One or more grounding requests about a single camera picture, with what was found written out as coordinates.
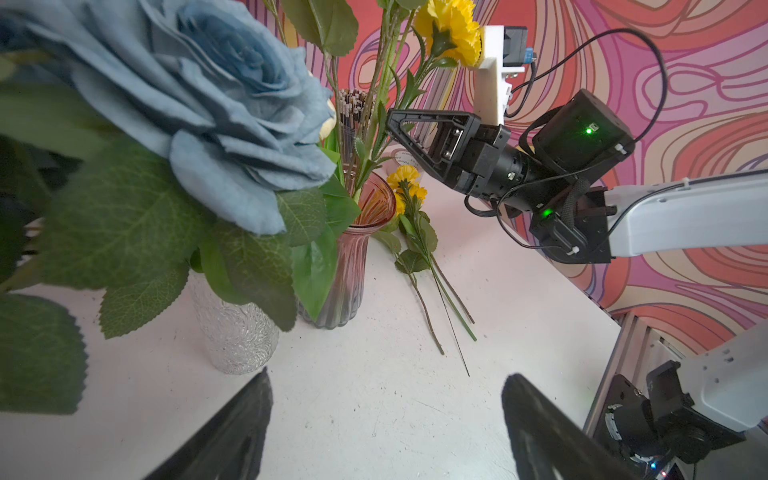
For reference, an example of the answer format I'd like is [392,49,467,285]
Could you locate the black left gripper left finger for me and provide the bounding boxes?
[148,369,273,479]

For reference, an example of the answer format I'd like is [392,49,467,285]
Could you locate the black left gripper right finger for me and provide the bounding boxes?
[501,374,636,479]

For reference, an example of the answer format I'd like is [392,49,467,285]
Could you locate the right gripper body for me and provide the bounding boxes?
[428,114,522,198]

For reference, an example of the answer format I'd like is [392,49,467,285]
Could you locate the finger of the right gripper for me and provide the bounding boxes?
[386,109,474,144]
[398,134,456,186]

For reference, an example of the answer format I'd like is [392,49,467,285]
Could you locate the yellow tulip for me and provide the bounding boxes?
[433,277,471,378]

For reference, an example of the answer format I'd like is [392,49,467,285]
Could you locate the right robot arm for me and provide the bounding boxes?
[386,91,767,264]

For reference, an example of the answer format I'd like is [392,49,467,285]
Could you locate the pink ribbed glass vase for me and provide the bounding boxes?
[292,173,396,329]

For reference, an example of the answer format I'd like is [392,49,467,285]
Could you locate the clear textured glass vase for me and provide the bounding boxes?
[187,271,280,375]

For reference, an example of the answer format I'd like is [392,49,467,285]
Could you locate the clear tape roll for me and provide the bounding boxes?
[394,148,424,175]

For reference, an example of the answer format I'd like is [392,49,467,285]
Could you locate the grey blue rose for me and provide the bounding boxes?
[1,1,335,235]

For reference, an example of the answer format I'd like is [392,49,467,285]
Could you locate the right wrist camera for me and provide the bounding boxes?
[473,25,535,124]

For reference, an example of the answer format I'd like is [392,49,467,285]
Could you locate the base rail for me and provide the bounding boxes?
[584,311,767,479]

